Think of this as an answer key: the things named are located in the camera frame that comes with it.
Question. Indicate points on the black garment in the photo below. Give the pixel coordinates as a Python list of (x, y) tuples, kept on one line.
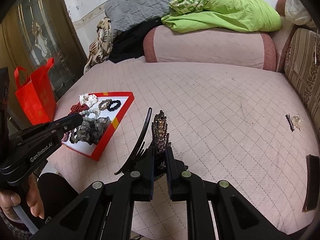
[(129, 44)]

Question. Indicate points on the person's left forearm sleeve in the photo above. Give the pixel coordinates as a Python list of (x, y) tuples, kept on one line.
[(16, 230)]

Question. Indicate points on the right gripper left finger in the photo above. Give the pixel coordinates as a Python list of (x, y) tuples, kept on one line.
[(104, 211)]

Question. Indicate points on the wooden glass door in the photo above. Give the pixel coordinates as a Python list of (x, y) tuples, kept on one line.
[(32, 32)]

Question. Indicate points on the pink bolster pillow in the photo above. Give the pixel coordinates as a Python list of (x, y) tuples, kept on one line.
[(221, 46)]

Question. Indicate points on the grey quilted pillow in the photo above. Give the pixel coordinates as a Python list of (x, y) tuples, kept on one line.
[(125, 14)]

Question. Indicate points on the black rhinestone hair claw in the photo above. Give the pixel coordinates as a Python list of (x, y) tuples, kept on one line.
[(153, 136)]

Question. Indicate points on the green blanket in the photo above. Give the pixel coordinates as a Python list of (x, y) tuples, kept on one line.
[(244, 16)]

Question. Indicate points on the red white plaid scrunchie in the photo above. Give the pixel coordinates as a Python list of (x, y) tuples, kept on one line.
[(66, 137)]

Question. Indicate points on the red dotted scrunchie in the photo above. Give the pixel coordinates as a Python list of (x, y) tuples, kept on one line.
[(78, 108)]

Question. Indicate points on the white plastic bag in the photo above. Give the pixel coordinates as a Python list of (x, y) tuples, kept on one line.
[(296, 13)]

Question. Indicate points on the grey organza scrunchie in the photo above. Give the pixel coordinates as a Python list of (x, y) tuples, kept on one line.
[(90, 131)]

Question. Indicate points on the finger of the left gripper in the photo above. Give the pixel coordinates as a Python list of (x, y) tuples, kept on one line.
[(66, 124)]

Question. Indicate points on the red gift bag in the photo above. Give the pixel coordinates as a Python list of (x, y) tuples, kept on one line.
[(36, 96)]

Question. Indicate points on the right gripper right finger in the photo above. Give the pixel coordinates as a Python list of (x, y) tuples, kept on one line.
[(215, 210)]

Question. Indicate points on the pink quilted bedspread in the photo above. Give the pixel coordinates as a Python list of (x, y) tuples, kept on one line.
[(225, 122)]

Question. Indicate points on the dark brown phone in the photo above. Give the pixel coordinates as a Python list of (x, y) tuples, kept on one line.
[(312, 188)]

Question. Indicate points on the leopard print cloth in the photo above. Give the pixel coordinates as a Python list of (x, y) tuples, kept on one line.
[(101, 47)]

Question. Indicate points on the striped brown cushion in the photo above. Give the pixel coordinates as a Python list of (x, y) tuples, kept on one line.
[(299, 60)]

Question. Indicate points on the red box lid tray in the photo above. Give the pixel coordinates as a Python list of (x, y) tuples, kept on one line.
[(102, 114)]

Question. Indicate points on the small hair clip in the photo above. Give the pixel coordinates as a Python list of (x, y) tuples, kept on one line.
[(294, 122)]

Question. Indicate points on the white floral scrunchie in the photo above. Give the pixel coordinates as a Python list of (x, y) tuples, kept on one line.
[(88, 99)]

